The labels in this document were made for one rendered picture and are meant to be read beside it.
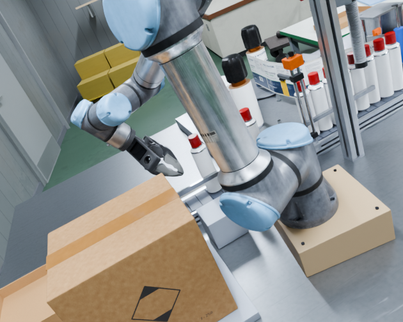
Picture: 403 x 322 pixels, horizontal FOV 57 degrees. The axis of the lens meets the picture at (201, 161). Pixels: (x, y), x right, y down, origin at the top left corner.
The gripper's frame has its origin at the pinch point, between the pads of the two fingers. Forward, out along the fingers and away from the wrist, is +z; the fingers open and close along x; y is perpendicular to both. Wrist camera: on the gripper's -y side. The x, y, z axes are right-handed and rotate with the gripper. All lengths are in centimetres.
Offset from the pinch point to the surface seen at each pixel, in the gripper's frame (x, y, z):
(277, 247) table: -1.2, -30.8, 19.8
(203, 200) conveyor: 3.4, -1.9, 11.4
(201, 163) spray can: -6.0, -1.7, 3.1
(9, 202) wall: 145, 246, -2
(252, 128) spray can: -23.9, -2.5, 10.4
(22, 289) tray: 62, 11, -17
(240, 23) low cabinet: -168, 429, 158
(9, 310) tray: 65, 4, -19
